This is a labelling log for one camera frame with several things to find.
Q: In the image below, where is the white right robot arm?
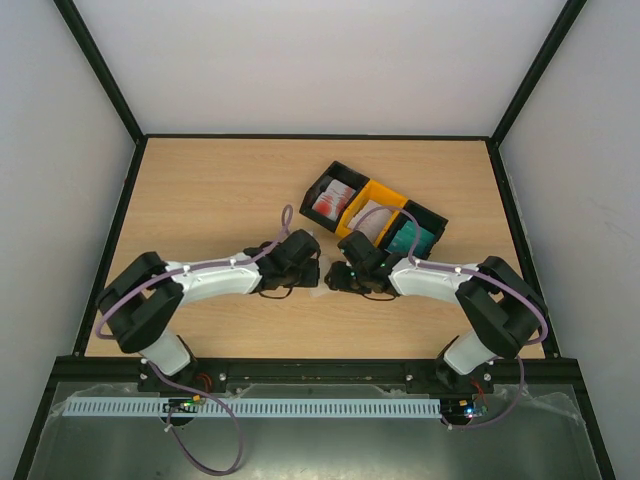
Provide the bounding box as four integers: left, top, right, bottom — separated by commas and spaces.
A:
325, 231, 549, 392

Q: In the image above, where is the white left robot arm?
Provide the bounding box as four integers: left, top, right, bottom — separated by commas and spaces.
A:
96, 229, 321, 376

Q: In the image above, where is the pink patterned white card stack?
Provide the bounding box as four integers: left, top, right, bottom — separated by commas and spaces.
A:
348, 200, 392, 243

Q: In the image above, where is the teal card stack in bin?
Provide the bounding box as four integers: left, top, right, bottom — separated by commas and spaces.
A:
386, 220, 435, 258

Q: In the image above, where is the black bin with teal cards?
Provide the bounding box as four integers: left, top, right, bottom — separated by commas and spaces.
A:
378, 200, 448, 260

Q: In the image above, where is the red patterned white card stack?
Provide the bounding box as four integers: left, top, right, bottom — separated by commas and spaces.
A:
312, 179, 356, 221

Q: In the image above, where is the black bin with red cards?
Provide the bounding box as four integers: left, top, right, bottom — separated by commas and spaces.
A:
299, 161, 370, 232

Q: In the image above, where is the yellow middle bin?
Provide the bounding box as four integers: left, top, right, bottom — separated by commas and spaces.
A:
335, 180, 408, 246

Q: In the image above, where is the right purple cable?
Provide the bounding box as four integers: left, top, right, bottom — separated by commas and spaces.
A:
355, 205, 549, 431

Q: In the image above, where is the white slotted cable duct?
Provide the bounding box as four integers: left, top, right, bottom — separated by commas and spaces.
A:
62, 397, 441, 419

